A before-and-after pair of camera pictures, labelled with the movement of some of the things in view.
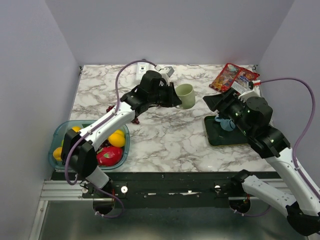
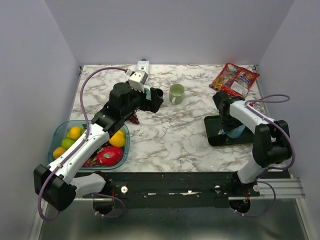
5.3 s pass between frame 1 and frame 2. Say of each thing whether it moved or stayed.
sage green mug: moved
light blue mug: moved
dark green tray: stayed
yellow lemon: stayed
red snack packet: stayed
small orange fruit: stayed
